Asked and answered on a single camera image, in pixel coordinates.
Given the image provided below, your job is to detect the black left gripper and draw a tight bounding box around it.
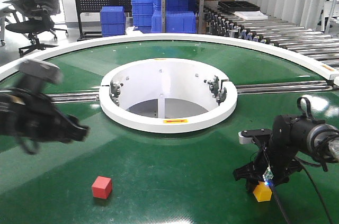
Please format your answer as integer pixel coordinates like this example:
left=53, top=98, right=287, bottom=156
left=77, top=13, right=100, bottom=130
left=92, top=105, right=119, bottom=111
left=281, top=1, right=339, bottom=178
left=1, top=88, right=90, bottom=144

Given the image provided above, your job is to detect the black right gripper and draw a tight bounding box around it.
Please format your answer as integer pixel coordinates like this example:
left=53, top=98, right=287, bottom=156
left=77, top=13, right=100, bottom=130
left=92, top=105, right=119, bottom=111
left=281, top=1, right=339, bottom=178
left=233, top=128, right=302, bottom=193

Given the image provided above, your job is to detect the yellow toy brick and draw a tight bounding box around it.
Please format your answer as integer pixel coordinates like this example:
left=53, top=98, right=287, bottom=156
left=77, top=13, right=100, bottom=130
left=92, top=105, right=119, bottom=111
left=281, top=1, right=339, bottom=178
left=252, top=181, right=272, bottom=203

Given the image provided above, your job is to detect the red cube block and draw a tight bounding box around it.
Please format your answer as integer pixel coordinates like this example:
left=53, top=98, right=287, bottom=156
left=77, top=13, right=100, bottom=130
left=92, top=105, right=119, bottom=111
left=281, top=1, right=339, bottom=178
left=92, top=176, right=113, bottom=199

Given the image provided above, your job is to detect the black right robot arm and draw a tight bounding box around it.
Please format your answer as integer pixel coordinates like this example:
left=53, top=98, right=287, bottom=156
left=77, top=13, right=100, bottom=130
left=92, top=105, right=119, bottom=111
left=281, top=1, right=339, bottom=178
left=233, top=114, right=338, bottom=187

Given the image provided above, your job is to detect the left steel roller bar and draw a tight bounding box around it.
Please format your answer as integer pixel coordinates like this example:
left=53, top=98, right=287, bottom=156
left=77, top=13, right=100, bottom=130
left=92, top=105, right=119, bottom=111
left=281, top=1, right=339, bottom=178
left=48, top=92, right=99, bottom=104

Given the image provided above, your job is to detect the steel roller bar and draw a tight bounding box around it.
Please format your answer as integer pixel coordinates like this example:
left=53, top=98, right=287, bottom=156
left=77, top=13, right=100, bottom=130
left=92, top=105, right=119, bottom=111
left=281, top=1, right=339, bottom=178
left=236, top=80, right=333, bottom=95
left=48, top=92, right=99, bottom=104

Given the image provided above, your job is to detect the yellow arrow warning label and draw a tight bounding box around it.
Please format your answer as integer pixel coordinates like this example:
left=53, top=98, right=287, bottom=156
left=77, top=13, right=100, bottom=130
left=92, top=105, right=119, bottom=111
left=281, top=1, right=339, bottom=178
left=163, top=119, right=188, bottom=124

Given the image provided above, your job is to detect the right steel roller bar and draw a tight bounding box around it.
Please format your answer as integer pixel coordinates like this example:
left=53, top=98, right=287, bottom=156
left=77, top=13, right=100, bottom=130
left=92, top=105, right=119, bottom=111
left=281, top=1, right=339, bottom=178
left=236, top=80, right=333, bottom=95

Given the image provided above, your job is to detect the small blue crate stack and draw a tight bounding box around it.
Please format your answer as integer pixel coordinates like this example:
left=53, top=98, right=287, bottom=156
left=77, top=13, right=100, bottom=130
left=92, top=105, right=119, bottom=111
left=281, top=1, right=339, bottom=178
left=100, top=6, right=126, bottom=37

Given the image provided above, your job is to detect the black office chair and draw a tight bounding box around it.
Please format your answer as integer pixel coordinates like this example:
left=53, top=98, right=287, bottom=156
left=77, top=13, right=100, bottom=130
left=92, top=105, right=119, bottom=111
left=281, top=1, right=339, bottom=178
left=5, top=8, right=55, bottom=57

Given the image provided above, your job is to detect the white outer conveyor rim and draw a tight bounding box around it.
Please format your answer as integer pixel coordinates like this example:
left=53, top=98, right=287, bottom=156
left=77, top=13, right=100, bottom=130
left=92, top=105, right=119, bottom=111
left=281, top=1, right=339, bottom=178
left=1, top=33, right=338, bottom=85

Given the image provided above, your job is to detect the metal roller conveyor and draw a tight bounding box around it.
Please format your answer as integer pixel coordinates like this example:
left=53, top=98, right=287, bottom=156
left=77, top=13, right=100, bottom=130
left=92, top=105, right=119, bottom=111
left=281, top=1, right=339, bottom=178
left=204, top=1, right=338, bottom=70

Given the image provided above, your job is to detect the tall blue crate stack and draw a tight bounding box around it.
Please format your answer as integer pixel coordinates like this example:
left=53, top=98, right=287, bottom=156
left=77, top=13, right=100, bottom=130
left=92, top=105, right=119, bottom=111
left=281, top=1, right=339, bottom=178
left=131, top=0, right=162, bottom=33

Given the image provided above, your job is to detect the large blue crate front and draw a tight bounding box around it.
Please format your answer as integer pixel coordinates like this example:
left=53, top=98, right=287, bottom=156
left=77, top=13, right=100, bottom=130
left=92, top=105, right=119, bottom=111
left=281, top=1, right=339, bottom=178
left=151, top=11, right=197, bottom=33

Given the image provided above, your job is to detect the white flat tray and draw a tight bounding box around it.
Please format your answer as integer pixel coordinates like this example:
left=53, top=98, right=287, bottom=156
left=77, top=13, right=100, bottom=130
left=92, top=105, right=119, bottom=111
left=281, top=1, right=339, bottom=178
left=234, top=11, right=269, bottom=21

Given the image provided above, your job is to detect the black compartment tray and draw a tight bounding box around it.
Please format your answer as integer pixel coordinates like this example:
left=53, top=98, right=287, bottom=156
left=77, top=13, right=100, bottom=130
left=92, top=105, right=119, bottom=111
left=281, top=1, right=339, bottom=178
left=218, top=1, right=260, bottom=12

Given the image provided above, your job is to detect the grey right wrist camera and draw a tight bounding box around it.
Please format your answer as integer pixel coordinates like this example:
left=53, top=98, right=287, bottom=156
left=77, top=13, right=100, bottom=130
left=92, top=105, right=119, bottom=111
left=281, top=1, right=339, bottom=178
left=238, top=129, right=272, bottom=146

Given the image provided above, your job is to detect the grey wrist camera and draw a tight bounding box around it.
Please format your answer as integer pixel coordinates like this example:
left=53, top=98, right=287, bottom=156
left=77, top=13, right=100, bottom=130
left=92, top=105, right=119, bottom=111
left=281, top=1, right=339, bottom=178
left=238, top=129, right=272, bottom=146
left=15, top=59, right=63, bottom=94

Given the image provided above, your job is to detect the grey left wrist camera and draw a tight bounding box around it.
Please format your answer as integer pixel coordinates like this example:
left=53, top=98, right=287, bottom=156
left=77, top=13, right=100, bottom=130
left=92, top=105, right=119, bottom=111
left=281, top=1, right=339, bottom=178
left=15, top=59, right=63, bottom=94

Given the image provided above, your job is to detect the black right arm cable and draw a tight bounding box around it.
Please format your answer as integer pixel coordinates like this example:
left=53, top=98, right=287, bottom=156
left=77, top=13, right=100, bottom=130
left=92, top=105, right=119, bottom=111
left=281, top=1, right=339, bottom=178
left=272, top=96, right=334, bottom=224

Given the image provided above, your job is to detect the white inner ring housing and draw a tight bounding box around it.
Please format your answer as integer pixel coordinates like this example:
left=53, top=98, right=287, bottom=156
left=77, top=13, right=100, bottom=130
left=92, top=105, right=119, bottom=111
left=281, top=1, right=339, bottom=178
left=99, top=58, right=238, bottom=133

